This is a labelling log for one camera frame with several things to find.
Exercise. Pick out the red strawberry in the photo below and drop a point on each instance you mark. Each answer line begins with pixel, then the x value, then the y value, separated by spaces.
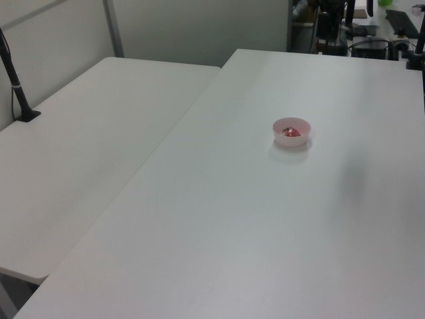
pixel 293 133

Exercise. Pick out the pink bowl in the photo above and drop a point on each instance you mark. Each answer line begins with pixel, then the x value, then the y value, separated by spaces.
pixel 292 142

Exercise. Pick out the white side table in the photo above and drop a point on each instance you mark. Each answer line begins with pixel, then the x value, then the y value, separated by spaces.
pixel 99 133

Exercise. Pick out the grey background shelf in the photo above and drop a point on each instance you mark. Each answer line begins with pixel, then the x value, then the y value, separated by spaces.
pixel 300 33

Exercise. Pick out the black electronics box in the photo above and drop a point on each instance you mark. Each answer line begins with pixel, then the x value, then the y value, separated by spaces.
pixel 372 50

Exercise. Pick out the green object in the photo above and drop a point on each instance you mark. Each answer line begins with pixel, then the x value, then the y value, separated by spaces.
pixel 386 2

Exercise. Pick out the black keyboard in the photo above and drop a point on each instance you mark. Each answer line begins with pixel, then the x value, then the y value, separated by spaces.
pixel 403 21

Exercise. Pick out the grey partition post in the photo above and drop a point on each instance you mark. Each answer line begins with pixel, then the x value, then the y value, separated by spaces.
pixel 114 30

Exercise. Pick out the black camera pole with base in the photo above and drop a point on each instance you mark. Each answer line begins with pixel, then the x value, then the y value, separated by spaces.
pixel 20 96

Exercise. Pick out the black clamp mount pole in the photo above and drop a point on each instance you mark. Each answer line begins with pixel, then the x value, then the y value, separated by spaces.
pixel 419 46

